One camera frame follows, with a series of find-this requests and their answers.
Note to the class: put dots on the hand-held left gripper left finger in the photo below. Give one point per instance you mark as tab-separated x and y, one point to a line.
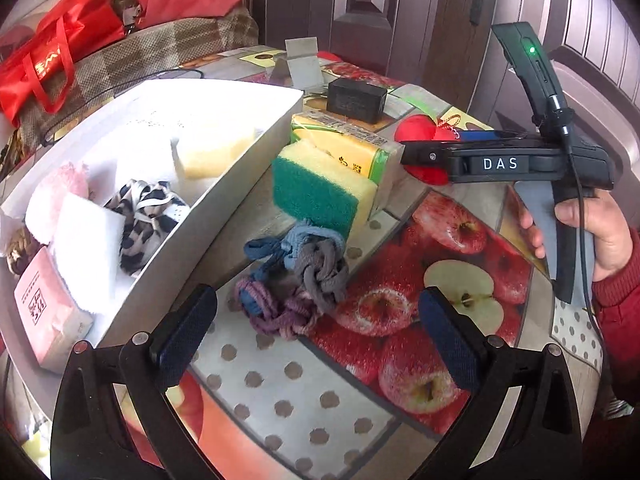
185	335

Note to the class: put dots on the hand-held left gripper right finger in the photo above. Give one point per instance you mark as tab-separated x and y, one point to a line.
445	340

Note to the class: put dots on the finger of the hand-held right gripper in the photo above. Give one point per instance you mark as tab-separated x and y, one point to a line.
480	135
430	157

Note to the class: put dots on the red plush ball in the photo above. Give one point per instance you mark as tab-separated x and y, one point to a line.
415	127

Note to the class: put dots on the black and white patterned cloth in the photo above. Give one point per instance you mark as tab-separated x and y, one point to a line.
135	240

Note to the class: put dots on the pale yellow sponge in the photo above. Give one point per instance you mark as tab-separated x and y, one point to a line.
210	157

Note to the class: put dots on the white box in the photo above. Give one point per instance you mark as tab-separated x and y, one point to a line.
200	105

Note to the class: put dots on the person's right forearm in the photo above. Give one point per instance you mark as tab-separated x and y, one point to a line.
620	310

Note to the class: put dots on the person's right hand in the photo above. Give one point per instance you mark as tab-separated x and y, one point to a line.
605	240

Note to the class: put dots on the mauve plastic chair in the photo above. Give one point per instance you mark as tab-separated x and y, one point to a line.
600	85

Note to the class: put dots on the black adapter box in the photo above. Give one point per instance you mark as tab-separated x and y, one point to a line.
355	100

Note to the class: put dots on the fruit print tablecloth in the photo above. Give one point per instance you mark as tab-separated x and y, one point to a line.
350	410

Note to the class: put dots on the green and yellow scouring sponge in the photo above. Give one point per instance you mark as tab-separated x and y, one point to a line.
310	190

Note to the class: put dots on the white sponge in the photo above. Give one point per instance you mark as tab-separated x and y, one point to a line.
85	245

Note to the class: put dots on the pink tissue packet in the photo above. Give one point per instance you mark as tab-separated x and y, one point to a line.
50	315

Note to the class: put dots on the grey folded card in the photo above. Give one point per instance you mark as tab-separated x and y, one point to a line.
305	67

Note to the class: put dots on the dark wooden door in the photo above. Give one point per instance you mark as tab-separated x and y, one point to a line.
375	0

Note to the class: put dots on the pink fluffy cloth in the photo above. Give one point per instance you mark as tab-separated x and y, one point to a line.
55	195

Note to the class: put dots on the brown plaid blanket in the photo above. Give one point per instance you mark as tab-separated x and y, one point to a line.
150	50

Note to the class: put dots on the red shopping bag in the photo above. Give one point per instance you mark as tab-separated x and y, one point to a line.
75	25

